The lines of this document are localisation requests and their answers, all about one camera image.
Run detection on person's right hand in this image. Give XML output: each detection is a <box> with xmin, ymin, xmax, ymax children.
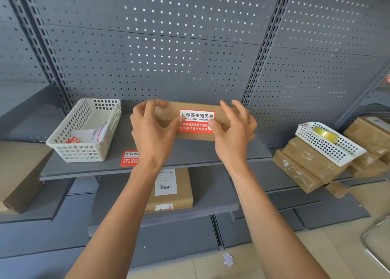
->
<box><xmin>208</xmin><ymin>100</ymin><xmax>258</xmax><ymax>170</ymax></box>

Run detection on clear tape roll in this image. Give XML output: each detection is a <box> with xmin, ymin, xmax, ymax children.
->
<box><xmin>313</xmin><ymin>126</ymin><xmax>339</xmax><ymax>144</ymax></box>

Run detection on person's left hand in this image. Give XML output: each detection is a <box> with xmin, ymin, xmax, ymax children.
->
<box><xmin>130</xmin><ymin>99</ymin><xmax>186</xmax><ymax>167</ymax></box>

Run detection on grey slotted shelf upright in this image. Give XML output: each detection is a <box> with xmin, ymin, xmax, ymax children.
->
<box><xmin>9</xmin><ymin>0</ymin><xmax>77</xmax><ymax>106</ymax></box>
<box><xmin>241</xmin><ymin>0</ymin><xmax>295</xmax><ymax>107</ymax></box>

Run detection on small taped cardboard parcel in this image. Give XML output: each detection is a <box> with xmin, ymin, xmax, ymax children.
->
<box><xmin>325</xmin><ymin>181</ymin><xmax>350</xmax><ymax>199</ymax></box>

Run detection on brown cardboard box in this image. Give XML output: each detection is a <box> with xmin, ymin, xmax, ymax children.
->
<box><xmin>154</xmin><ymin>101</ymin><xmax>242</xmax><ymax>142</ymax></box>

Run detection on red and white seal sticker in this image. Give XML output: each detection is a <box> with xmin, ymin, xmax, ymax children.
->
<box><xmin>179</xmin><ymin>109</ymin><xmax>216</xmax><ymax>134</ymax></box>

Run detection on sheets of red seal stickers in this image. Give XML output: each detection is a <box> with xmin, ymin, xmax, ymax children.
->
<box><xmin>65</xmin><ymin>121</ymin><xmax>109</xmax><ymax>146</ymax></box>

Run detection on silver metal frame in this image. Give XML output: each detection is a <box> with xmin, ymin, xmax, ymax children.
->
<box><xmin>361</xmin><ymin>214</ymin><xmax>390</xmax><ymax>271</ymax></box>

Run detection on person's right forearm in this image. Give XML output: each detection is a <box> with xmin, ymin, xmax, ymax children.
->
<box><xmin>226</xmin><ymin>162</ymin><xmax>331</xmax><ymax>279</ymax></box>

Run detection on grey perforated back panel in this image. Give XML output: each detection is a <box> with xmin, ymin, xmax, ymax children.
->
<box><xmin>244</xmin><ymin>0</ymin><xmax>390</xmax><ymax>149</ymax></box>
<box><xmin>17</xmin><ymin>0</ymin><xmax>288</xmax><ymax>115</ymax></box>

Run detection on person's left forearm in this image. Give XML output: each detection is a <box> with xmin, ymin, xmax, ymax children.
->
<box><xmin>65</xmin><ymin>161</ymin><xmax>166</xmax><ymax>279</ymax></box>

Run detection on large plain cardboard box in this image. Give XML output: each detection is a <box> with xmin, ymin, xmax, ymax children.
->
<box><xmin>0</xmin><ymin>140</ymin><xmax>54</xmax><ymax>215</ymax></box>

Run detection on grey metal shelf board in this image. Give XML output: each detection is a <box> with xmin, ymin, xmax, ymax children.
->
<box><xmin>293</xmin><ymin>193</ymin><xmax>371</xmax><ymax>230</ymax></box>
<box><xmin>0</xmin><ymin>178</ymin><xmax>75</xmax><ymax>225</ymax></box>
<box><xmin>39</xmin><ymin>113</ymin><xmax>273</xmax><ymax>182</ymax></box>
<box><xmin>87</xmin><ymin>165</ymin><xmax>242</xmax><ymax>237</ymax></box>

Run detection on cardboard parcel with shipping label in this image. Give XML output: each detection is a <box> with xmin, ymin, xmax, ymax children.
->
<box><xmin>144</xmin><ymin>167</ymin><xmax>194</xmax><ymax>214</ymax></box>

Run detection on loose red seal sticker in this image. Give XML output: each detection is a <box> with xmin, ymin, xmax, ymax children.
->
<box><xmin>120</xmin><ymin>150</ymin><xmax>141</xmax><ymax>168</ymax></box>

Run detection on shallow white plastic mesh basket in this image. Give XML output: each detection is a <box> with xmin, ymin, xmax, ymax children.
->
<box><xmin>295</xmin><ymin>121</ymin><xmax>367</xmax><ymax>167</ymax></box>

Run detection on white paper scrap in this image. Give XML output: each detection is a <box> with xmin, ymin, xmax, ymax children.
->
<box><xmin>222</xmin><ymin>251</ymin><xmax>235</xmax><ymax>268</ymax></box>

